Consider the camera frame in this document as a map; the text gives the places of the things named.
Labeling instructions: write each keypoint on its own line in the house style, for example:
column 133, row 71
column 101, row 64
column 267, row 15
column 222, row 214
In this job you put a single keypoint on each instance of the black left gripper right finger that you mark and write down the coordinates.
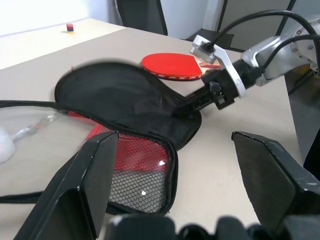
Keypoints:
column 270, row 180

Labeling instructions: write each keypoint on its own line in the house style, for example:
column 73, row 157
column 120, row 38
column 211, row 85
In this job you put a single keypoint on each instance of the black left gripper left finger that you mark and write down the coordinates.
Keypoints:
column 75, row 190

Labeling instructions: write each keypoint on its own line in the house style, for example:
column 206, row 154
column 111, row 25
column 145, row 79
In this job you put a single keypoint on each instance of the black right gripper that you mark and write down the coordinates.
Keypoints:
column 222, row 87

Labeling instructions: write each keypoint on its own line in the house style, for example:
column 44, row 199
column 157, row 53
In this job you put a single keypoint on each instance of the red table tennis paddle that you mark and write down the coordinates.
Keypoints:
column 170, row 63

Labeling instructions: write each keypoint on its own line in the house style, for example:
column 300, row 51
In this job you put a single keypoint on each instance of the black and red paddle case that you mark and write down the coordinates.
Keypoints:
column 110, row 97

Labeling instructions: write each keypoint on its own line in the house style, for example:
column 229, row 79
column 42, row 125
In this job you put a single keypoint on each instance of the black office chair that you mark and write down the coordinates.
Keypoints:
column 142, row 15

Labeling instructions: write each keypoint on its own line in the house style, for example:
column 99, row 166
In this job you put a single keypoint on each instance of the small coloured block stack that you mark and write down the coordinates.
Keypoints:
column 70, row 28

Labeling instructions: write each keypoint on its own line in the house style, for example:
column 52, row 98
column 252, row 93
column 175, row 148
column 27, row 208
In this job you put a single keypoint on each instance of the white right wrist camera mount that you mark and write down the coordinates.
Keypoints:
column 231, row 67

